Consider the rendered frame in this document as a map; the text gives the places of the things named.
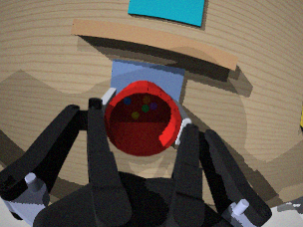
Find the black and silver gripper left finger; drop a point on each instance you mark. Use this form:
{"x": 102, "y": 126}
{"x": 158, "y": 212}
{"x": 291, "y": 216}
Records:
{"x": 26, "y": 183}

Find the red cup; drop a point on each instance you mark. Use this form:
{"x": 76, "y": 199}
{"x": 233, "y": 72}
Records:
{"x": 151, "y": 133}

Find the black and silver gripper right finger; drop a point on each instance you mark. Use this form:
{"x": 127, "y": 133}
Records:
{"x": 233, "y": 197}

